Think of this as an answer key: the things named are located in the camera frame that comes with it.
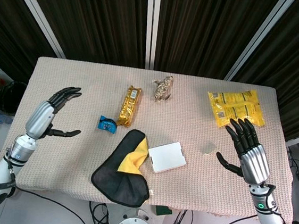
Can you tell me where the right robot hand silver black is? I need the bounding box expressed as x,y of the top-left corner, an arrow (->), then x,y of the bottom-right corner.
213,115 -> 277,187

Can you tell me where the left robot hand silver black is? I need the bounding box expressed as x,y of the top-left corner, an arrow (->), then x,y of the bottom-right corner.
23,82 -> 86,145

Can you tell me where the white cardboard box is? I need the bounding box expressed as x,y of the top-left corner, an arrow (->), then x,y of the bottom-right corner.
145,138 -> 189,177

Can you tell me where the black trash bin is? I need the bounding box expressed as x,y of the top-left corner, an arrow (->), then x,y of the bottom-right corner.
0,79 -> 28,117

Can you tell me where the clear plastic water bottle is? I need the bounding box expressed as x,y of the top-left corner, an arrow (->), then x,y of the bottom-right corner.
0,111 -> 15,126

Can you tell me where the beige waffle tablecloth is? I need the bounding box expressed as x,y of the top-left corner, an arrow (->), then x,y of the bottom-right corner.
0,52 -> 299,224

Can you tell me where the yellow snack bag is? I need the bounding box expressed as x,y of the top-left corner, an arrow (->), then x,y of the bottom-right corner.
204,85 -> 270,133

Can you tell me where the small blue snack packet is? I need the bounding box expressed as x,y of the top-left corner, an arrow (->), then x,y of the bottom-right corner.
96,114 -> 119,135

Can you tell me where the gold foil snack package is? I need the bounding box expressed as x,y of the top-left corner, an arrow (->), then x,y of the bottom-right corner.
115,84 -> 144,130

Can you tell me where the black and yellow cloth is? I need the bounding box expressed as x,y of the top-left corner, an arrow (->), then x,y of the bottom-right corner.
88,125 -> 157,209

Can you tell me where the dark brown curtain panel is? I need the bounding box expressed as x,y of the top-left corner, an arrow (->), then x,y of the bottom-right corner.
11,0 -> 153,69
153,0 -> 281,84
227,0 -> 299,142
0,0 -> 63,80

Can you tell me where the green object under table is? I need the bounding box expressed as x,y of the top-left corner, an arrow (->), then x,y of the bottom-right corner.
154,205 -> 174,217

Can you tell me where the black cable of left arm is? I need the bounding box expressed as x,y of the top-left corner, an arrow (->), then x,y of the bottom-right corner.
11,186 -> 96,224

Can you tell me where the white frame post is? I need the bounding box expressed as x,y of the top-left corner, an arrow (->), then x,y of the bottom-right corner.
224,0 -> 299,87
0,0 -> 72,59
140,0 -> 162,70

